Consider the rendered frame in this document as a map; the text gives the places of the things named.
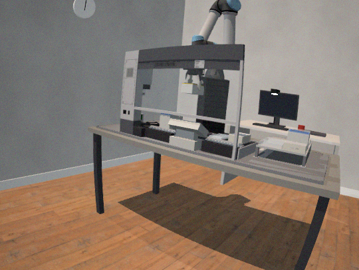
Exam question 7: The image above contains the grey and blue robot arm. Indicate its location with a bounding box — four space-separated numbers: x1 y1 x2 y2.
191 0 241 45

